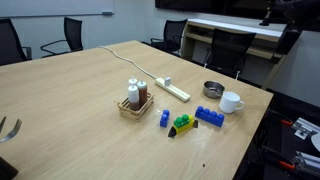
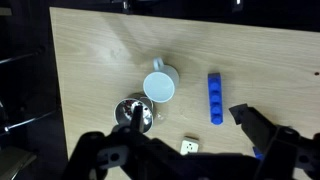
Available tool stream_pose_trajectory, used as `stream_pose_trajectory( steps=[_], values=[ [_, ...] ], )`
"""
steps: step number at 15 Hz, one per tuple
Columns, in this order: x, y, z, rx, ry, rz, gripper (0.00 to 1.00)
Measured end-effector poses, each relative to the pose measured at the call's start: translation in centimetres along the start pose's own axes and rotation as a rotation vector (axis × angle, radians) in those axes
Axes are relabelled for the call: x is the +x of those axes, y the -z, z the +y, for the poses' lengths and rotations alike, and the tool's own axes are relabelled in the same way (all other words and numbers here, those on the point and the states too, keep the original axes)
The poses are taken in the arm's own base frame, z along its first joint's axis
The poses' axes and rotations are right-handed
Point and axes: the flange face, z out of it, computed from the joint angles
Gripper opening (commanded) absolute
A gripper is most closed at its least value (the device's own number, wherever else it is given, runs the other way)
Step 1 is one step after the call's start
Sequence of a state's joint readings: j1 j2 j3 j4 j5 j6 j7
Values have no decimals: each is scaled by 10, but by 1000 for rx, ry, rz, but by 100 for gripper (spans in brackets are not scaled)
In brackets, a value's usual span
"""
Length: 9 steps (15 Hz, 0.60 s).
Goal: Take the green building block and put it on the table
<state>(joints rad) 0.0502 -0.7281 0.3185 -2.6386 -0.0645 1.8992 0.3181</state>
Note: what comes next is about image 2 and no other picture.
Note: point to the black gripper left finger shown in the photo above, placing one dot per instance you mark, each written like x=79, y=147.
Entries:
x=137, y=119

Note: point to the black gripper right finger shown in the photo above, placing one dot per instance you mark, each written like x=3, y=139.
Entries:
x=255, y=125

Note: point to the short blue building block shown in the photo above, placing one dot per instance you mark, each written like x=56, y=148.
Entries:
x=257, y=153

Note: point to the long blue building block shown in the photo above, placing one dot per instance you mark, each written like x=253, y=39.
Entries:
x=215, y=100

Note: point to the shiny metal cup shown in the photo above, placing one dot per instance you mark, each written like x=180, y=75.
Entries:
x=125, y=113

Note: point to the white ceramic mug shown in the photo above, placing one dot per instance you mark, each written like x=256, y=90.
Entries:
x=159, y=86

